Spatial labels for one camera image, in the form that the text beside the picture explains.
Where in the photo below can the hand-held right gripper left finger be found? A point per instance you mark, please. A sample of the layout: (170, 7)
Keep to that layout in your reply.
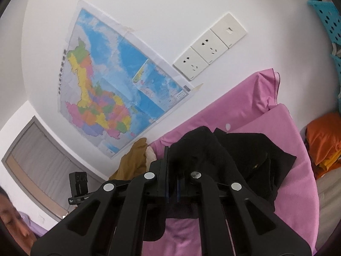
(157, 184)

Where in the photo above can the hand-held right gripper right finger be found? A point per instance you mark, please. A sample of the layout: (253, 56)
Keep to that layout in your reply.
(186, 189)

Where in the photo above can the black garment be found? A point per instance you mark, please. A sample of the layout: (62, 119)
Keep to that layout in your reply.
(253, 149)

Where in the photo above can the cream cloth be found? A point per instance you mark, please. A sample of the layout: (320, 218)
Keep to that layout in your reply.
(150, 154)

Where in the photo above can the mustard cloth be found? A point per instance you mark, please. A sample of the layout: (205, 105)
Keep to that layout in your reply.
(130, 162)

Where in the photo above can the window with grey blind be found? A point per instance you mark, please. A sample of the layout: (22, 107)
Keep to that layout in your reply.
(45, 162)

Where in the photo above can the person's purple top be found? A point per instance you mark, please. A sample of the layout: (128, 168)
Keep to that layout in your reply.
(30, 221)

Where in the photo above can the person's head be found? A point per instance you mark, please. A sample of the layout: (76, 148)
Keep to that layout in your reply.
(13, 226)

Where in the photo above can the pink flower print bed sheet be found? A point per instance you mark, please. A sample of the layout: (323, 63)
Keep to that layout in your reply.
(293, 186)

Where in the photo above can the beige cloth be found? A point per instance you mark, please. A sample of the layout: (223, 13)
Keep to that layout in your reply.
(329, 208)

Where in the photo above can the orange cloth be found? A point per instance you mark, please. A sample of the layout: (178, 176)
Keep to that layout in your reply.
(325, 136)

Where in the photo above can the blue perforated plastic basket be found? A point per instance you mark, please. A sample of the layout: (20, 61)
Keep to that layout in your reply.
(326, 16)
(337, 72)

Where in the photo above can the colourful wall map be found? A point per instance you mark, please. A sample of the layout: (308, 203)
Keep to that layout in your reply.
(106, 85)

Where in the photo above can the white wall socket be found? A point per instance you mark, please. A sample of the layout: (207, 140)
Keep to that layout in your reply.
(210, 46)
(191, 64)

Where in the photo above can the white wall outlet plate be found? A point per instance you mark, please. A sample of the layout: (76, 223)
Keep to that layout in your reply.
(228, 30)

